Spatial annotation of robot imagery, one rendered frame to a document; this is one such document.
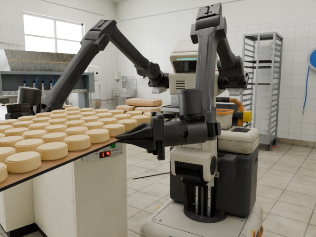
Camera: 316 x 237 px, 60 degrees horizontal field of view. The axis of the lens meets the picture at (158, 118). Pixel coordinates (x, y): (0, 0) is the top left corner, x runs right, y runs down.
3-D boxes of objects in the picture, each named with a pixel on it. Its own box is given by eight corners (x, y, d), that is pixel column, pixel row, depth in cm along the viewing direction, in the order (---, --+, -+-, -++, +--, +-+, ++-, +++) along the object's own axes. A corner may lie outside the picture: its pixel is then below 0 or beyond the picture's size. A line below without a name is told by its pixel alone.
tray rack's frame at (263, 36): (248, 138, 507) (252, 39, 482) (277, 141, 479) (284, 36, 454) (237, 145, 454) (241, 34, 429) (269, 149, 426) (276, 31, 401)
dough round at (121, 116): (128, 124, 73) (128, 116, 73) (110, 124, 74) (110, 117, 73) (132, 120, 78) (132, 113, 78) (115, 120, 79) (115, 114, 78)
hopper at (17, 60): (-6, 71, 200) (-7, 51, 198) (67, 73, 237) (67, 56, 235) (5, 70, 179) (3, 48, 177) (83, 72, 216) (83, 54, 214)
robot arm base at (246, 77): (249, 74, 134) (225, 74, 139) (247, 63, 127) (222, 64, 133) (247, 88, 130) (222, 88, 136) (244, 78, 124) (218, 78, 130)
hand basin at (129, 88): (147, 111, 656) (147, 64, 640) (138, 113, 627) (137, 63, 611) (117, 108, 714) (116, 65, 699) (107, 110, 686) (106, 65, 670)
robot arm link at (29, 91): (55, 123, 99) (41, 118, 104) (59, 92, 98) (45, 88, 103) (23, 123, 89) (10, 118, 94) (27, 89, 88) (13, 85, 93)
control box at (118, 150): (82, 160, 145) (80, 134, 143) (119, 152, 161) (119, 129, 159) (85, 162, 142) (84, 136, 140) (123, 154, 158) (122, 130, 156)
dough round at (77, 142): (92, 148, 52) (91, 138, 52) (65, 153, 50) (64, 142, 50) (88, 142, 57) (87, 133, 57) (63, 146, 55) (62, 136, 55)
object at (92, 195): (34, 233, 202) (26, 113, 189) (78, 217, 225) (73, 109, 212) (78, 286, 151) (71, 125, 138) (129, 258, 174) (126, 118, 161)
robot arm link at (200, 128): (212, 142, 62) (202, 141, 68) (210, 112, 62) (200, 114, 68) (184, 146, 60) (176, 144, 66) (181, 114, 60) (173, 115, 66)
